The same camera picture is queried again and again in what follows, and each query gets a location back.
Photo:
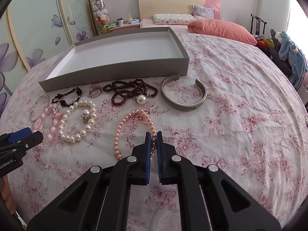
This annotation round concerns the pink bedside table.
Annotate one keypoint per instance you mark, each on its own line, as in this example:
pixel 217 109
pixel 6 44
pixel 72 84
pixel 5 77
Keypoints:
pixel 128 25

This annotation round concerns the clear tube of plush toys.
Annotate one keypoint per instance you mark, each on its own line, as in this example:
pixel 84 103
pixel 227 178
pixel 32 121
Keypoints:
pixel 100 16

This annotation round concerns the blue plush garment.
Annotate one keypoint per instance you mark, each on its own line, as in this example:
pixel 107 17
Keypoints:
pixel 289 51

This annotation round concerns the thin silver bangle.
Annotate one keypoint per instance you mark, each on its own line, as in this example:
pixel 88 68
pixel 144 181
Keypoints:
pixel 39 107

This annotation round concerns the large pearl earring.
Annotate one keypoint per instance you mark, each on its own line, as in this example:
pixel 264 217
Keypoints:
pixel 140 99

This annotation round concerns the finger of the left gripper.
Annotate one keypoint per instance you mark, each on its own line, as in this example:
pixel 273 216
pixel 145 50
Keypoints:
pixel 20 134
pixel 32 140

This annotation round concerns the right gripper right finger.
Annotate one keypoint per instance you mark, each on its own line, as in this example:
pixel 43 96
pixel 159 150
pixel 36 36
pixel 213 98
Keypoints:
pixel 209 199

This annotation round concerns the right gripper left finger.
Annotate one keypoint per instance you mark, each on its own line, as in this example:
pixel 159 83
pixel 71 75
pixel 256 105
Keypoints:
pixel 99 198

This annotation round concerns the floral white pillow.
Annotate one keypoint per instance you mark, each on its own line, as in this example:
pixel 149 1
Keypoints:
pixel 173 19

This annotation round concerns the beige pink headboard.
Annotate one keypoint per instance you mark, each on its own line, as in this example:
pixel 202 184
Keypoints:
pixel 147 8

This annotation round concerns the sliding wardrobe with flowers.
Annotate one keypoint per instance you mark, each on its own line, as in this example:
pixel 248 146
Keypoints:
pixel 35 30

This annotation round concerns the small purple print pillow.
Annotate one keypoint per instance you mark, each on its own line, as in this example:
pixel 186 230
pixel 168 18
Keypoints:
pixel 200 12

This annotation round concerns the folded salmon duvet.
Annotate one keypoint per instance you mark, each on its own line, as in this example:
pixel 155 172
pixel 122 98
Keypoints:
pixel 223 29

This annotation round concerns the floral pink bed sheet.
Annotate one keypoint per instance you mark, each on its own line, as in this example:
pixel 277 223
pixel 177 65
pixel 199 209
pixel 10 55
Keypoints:
pixel 252 125

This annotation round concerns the dark wooden chair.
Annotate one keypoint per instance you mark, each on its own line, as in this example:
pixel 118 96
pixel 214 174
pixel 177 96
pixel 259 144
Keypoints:
pixel 258 25

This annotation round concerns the wide silver cuff bangle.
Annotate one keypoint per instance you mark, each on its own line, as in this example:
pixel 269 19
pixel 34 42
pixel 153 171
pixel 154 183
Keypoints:
pixel 183 98

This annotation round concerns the white mug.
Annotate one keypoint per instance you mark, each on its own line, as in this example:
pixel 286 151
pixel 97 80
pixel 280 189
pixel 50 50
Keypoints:
pixel 120 22

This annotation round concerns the pink bed mattress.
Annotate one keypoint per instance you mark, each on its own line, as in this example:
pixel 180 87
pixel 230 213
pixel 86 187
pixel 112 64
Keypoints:
pixel 163 25

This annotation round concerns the grey shallow cardboard tray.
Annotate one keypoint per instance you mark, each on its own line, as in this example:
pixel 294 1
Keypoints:
pixel 138 53

